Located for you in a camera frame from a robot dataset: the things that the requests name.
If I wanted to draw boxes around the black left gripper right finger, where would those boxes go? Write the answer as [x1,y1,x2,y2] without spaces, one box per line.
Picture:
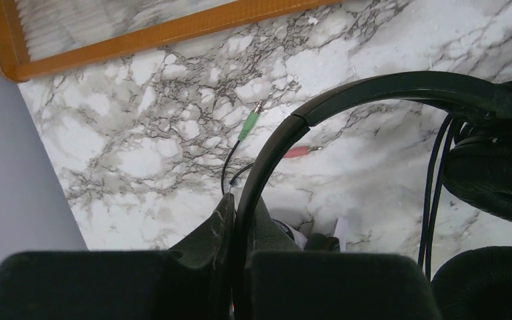
[243,201,441,319]

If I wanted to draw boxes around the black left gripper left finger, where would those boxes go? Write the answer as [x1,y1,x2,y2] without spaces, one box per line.
[0,194,235,319]

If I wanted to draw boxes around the black red headset cable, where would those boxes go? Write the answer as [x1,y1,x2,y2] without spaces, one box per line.
[220,99,323,196]

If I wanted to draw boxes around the thin black headphone cable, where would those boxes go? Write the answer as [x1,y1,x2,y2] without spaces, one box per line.
[417,75,512,281]

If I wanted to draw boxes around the small black on-ear headphones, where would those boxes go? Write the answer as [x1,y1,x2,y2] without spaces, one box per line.
[231,71,512,319]

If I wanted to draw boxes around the white black gaming headset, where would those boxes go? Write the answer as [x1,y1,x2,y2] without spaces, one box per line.
[273,218,348,252]

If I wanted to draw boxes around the wooden orange shelf rack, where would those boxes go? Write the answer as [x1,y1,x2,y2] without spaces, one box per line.
[0,0,321,83]

